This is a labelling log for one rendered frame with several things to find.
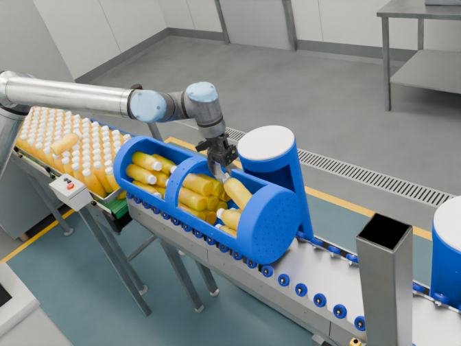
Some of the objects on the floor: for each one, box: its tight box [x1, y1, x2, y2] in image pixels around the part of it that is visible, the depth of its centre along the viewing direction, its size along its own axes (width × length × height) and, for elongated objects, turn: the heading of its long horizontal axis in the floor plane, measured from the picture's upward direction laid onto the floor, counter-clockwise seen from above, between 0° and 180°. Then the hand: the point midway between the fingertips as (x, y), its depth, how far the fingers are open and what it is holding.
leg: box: [160, 240, 204, 312], centre depth 249 cm, size 6×6×63 cm
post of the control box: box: [78, 205, 152, 317], centre depth 245 cm, size 4×4×100 cm
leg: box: [194, 260, 219, 297], centre depth 255 cm, size 6×6×63 cm
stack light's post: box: [147, 122, 164, 142], centre depth 284 cm, size 4×4×110 cm
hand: (223, 176), depth 157 cm, fingers closed on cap, 4 cm apart
